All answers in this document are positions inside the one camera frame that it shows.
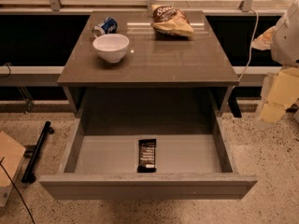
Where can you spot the black rxbar chocolate bar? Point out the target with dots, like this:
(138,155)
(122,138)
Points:
(146,156)

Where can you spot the open grey top drawer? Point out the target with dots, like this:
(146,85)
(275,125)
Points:
(188,166)

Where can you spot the white ceramic bowl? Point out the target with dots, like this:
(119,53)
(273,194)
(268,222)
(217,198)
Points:
(112,47)

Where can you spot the blue soda can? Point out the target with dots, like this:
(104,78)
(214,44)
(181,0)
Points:
(107,26)

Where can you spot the grey counter cabinet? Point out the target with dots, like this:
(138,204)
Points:
(152,60)

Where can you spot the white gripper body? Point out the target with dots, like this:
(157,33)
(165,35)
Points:
(287,37)

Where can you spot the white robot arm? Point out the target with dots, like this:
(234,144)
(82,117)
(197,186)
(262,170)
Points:
(285,46)

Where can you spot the yellow brown chip bag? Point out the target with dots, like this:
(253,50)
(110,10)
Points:
(172,21)

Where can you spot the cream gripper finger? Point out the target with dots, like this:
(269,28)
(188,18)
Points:
(264,41)
(268,115)

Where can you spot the black metal bar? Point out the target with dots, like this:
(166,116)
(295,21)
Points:
(29,176)

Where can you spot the wooden box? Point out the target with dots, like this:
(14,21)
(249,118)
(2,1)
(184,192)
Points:
(12,157)

